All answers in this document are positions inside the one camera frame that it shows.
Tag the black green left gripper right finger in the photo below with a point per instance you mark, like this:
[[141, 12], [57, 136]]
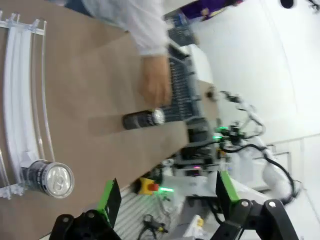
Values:
[[230, 197]]

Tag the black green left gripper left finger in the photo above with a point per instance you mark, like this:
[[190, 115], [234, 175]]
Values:
[[110, 202]]

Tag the dark can with barcode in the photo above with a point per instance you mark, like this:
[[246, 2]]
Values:
[[137, 120]]

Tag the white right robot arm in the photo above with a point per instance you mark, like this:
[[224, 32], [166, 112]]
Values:
[[272, 175]]

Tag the person's left hand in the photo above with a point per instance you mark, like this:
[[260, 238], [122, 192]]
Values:
[[155, 80]]

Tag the yellow red emergency stop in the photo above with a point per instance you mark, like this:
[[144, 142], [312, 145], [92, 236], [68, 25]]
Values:
[[146, 186]]

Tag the black Pepsi can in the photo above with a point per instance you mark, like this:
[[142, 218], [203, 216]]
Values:
[[40, 175]]

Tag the blue-grey plastic basket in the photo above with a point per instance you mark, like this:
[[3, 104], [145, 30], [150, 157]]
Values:
[[181, 35], [182, 100]]

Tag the purple fabric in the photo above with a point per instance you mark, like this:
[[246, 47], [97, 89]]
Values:
[[205, 8]]

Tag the grey ribbed base plate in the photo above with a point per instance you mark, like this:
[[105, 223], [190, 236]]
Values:
[[130, 207]]

